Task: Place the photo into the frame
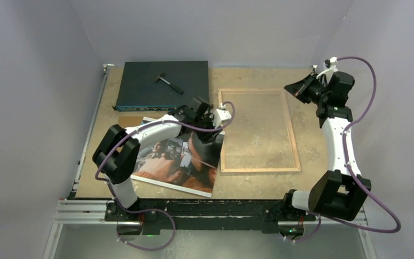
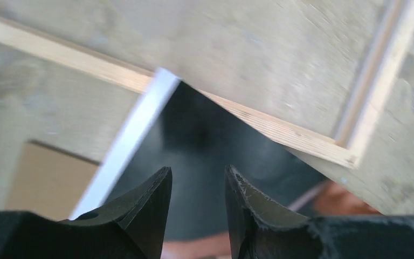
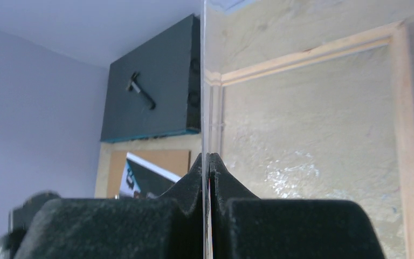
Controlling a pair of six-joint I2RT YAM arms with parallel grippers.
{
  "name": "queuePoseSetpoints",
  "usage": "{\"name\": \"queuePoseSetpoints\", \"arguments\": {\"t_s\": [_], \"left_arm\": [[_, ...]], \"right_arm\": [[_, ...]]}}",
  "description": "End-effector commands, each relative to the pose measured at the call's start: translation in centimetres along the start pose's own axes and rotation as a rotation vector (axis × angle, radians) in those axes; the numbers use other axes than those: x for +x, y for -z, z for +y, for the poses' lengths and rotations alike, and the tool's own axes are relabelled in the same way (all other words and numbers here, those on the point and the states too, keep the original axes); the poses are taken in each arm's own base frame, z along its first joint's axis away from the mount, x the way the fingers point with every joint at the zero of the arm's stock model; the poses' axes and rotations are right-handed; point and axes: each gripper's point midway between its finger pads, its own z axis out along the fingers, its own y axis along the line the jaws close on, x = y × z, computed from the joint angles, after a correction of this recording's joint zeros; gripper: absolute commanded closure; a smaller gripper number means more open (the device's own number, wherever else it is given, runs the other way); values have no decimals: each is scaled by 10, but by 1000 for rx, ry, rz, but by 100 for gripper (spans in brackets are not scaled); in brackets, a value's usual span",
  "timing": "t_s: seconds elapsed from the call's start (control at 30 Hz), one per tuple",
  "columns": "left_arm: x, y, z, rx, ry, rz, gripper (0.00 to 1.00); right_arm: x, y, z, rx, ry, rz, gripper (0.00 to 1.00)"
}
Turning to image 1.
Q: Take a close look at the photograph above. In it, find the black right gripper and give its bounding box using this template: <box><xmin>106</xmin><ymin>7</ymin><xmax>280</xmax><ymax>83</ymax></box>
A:
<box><xmin>285</xmin><ymin>72</ymin><xmax>331</xmax><ymax>106</ymax></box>

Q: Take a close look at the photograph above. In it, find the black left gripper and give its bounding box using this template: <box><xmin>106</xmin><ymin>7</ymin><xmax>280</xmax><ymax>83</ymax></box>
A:
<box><xmin>192</xmin><ymin>112</ymin><xmax>222</xmax><ymax>144</ymax></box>

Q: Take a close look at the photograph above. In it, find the large printed photo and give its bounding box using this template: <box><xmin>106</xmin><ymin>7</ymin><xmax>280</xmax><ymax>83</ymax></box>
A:
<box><xmin>131</xmin><ymin>132</ymin><xmax>225</xmax><ymax>198</ymax></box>

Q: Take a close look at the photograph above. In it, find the clear acrylic sheet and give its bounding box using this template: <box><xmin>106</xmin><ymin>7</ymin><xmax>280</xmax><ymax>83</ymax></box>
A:
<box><xmin>225</xmin><ymin>89</ymin><xmax>295</xmax><ymax>169</ymax></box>

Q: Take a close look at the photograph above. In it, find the white wooden picture frame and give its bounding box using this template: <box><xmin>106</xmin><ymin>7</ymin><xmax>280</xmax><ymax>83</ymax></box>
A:
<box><xmin>217</xmin><ymin>88</ymin><xmax>302</xmax><ymax>175</ymax></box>

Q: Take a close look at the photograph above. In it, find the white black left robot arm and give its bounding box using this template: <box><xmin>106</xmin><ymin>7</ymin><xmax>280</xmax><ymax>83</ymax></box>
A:
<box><xmin>92</xmin><ymin>99</ymin><xmax>236</xmax><ymax>221</ymax></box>

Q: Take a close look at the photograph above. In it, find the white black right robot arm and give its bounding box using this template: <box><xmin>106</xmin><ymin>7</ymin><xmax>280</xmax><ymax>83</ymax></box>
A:
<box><xmin>281</xmin><ymin>72</ymin><xmax>371</xmax><ymax>221</ymax></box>

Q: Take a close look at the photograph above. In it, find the black hammer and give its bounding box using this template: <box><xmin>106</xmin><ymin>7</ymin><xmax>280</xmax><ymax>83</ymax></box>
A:
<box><xmin>154</xmin><ymin>73</ymin><xmax>184</xmax><ymax>95</ymax></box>

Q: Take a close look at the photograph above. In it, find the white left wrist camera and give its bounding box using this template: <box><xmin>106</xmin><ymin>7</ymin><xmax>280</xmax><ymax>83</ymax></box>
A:
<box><xmin>212</xmin><ymin>102</ymin><xmax>235</xmax><ymax>128</ymax></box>

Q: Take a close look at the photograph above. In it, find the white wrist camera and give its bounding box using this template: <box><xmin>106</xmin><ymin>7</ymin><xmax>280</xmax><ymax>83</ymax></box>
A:
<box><xmin>316</xmin><ymin>57</ymin><xmax>338</xmax><ymax>83</ymax></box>
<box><xmin>212</xmin><ymin>102</ymin><xmax>235</xmax><ymax>128</ymax></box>

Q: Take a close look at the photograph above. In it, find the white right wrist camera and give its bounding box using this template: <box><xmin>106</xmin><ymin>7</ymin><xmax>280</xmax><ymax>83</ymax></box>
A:
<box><xmin>316</xmin><ymin>57</ymin><xmax>338</xmax><ymax>83</ymax></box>

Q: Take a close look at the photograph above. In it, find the dark network switch box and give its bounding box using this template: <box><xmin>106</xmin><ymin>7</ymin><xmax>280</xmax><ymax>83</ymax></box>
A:
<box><xmin>113</xmin><ymin>60</ymin><xmax>209</xmax><ymax>112</ymax></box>

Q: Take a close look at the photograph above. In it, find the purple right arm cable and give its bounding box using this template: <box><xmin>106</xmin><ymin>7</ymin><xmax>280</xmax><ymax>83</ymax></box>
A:
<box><xmin>282</xmin><ymin>56</ymin><xmax>402</xmax><ymax>244</ymax></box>

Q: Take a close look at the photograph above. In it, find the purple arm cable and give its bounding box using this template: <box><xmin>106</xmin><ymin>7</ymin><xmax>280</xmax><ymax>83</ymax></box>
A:
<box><xmin>282</xmin><ymin>56</ymin><xmax>402</xmax><ymax>244</ymax></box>
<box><xmin>94</xmin><ymin>101</ymin><xmax>236</xmax><ymax>251</ymax></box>

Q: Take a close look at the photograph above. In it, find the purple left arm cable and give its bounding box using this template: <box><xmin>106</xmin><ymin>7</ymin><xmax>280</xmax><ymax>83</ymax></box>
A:
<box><xmin>94</xmin><ymin>101</ymin><xmax>236</xmax><ymax>251</ymax></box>

